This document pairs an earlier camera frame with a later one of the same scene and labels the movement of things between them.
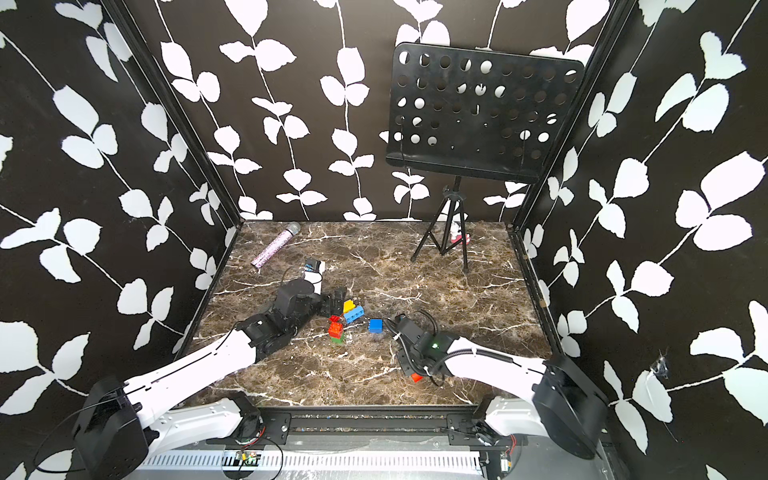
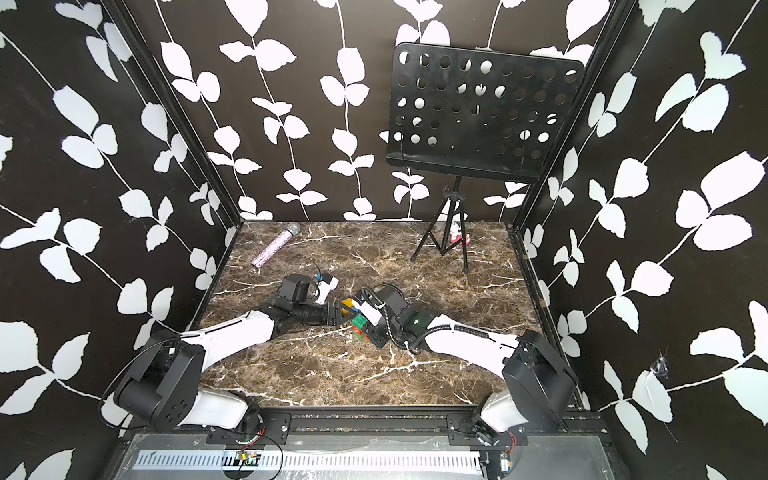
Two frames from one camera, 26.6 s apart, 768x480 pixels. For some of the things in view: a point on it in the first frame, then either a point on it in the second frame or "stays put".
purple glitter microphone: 260,260 stays put
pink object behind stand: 459,237 stays put
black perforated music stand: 460,112 stays put
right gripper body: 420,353 → 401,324
